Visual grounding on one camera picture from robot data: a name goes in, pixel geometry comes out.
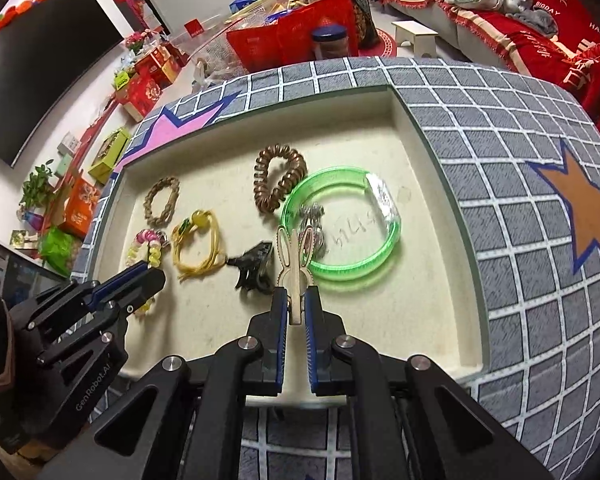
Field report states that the green translucent bangle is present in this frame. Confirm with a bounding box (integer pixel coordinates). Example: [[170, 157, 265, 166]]
[[279, 169, 402, 283]]

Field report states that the black claw hair clip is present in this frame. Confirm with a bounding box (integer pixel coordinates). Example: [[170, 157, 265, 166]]
[[226, 241, 273, 293]]

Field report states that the yellow cord hair tie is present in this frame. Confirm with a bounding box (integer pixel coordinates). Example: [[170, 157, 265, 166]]
[[171, 209, 228, 283]]

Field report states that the orange gift box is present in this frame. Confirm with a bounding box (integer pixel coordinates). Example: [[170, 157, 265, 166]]
[[55, 177, 101, 238]]

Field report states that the green tray with cream lining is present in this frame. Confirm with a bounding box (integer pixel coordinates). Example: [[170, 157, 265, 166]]
[[69, 85, 491, 396]]

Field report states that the red storage box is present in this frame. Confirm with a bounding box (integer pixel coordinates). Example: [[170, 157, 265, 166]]
[[226, 0, 361, 73]]

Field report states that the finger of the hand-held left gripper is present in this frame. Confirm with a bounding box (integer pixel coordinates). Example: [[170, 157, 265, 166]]
[[10, 259, 152, 334], [36, 266, 167, 367]]

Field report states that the brown spiral hair tie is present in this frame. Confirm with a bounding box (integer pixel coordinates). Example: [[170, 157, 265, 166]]
[[252, 145, 308, 215]]

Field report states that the small potted plant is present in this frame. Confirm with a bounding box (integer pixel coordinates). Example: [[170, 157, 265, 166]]
[[19, 162, 56, 211]]

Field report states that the small silver charm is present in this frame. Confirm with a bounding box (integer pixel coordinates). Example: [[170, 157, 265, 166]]
[[299, 202, 327, 226]]

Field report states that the wooden rabbit hair clip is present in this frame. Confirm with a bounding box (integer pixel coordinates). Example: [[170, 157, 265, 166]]
[[275, 225, 315, 326]]

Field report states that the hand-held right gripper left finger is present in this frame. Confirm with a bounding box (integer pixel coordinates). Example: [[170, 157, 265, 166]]
[[37, 285, 290, 480]]

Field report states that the green gift box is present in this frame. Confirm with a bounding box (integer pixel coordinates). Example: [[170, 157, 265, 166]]
[[87, 127, 131, 186]]

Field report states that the green plastic bag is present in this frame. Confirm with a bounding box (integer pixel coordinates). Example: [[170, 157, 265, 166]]
[[37, 227, 81, 276]]

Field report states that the pink flower bouquet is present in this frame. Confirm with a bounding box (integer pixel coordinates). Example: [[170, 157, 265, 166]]
[[125, 30, 163, 53]]

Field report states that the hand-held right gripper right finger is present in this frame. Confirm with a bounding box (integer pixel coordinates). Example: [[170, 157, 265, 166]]
[[302, 285, 556, 480]]

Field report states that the red gift box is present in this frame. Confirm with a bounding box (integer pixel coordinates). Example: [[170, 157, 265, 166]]
[[117, 72, 163, 121]]

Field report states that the jar with blue lid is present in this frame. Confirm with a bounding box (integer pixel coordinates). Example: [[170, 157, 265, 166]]
[[311, 25, 351, 61]]

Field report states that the wooden bead bracelet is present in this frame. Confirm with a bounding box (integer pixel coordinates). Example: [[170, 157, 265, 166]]
[[144, 176, 181, 228]]

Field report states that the white step stool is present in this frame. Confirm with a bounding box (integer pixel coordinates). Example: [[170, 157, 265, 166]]
[[391, 20, 440, 58]]

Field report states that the red round rug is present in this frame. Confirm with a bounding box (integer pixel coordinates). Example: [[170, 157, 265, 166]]
[[357, 27, 398, 58]]

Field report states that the black television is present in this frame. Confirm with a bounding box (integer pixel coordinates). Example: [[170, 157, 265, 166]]
[[0, 0, 126, 168]]

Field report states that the pink and yellow beaded bracelet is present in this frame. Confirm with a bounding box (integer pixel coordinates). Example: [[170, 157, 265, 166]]
[[125, 227, 168, 318]]

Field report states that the grey checked tablecloth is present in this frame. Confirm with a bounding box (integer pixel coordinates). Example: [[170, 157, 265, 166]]
[[69, 55, 600, 480]]

